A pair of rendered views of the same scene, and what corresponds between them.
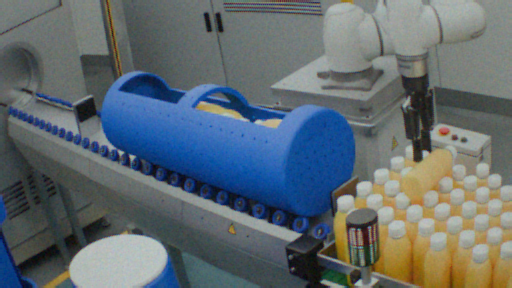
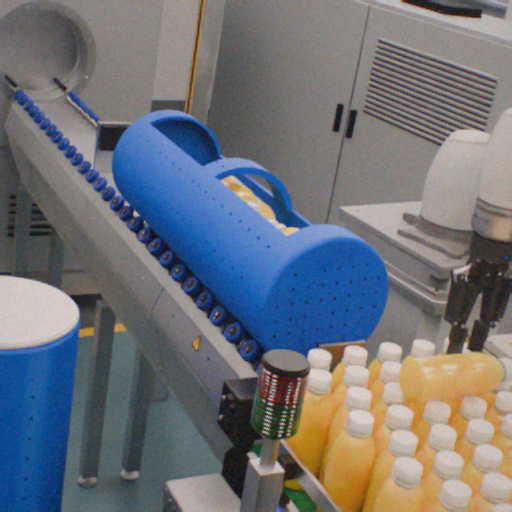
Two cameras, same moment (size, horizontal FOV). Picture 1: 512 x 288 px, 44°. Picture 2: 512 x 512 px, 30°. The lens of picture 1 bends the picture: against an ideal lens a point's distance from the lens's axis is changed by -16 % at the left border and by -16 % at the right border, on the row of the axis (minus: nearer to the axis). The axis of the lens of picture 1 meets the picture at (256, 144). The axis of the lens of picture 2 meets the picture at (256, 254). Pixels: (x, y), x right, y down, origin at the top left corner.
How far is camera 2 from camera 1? 32 cm
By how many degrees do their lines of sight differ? 9
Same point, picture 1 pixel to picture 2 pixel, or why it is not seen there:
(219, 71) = (327, 187)
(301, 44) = not seen: hidden behind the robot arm
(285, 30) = (422, 165)
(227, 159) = (220, 251)
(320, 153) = (329, 291)
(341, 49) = (443, 191)
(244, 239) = (203, 361)
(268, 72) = not seen: hidden behind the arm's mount
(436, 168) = (463, 374)
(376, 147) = (433, 334)
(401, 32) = (496, 166)
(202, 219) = (173, 318)
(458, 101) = not seen: outside the picture
